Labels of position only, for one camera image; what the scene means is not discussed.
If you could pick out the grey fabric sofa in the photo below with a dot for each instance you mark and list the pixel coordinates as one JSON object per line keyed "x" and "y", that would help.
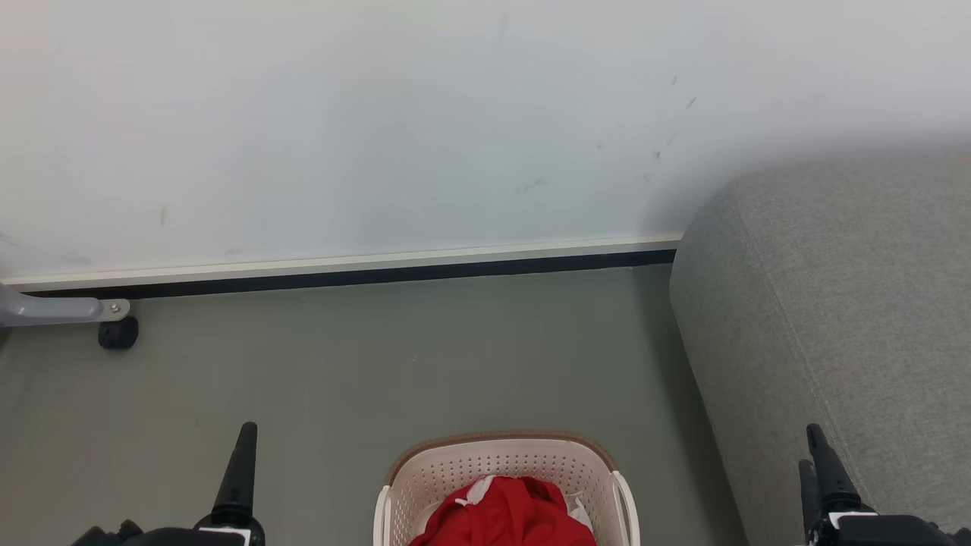
{"x": 834, "y": 303}

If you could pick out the black caster wheel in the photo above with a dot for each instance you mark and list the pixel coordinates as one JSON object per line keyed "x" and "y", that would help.
{"x": 117, "y": 334}

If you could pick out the white cloth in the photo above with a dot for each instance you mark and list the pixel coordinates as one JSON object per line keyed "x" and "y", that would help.
{"x": 581, "y": 518}

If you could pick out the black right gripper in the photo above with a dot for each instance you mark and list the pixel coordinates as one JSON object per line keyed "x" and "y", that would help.
{"x": 880, "y": 532}

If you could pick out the red garment with white trim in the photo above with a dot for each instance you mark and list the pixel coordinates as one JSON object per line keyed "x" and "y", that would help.
{"x": 508, "y": 517}

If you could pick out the grey metal furniture leg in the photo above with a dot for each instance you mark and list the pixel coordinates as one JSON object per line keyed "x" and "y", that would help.
{"x": 45, "y": 309}

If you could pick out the white and black baseboard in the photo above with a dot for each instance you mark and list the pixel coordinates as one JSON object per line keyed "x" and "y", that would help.
{"x": 341, "y": 268}

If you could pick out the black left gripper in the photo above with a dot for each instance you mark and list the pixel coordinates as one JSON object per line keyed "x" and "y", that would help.
{"x": 205, "y": 538}

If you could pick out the cream perforated laundry basket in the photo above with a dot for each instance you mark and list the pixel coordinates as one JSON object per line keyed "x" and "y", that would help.
{"x": 455, "y": 470}

